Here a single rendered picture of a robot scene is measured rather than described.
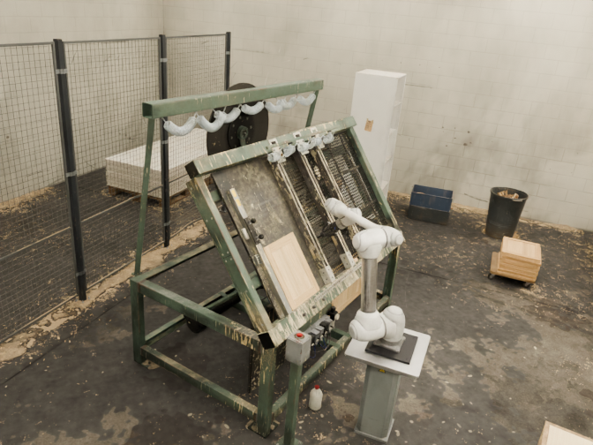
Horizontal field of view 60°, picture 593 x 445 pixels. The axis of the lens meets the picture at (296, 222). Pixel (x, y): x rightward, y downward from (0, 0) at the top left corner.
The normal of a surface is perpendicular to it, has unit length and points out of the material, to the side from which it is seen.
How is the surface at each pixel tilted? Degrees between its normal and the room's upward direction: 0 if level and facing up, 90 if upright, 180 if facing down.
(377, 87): 90
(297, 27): 90
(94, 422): 0
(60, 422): 0
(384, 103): 90
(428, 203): 90
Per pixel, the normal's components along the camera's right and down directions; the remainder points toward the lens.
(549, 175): -0.38, 0.34
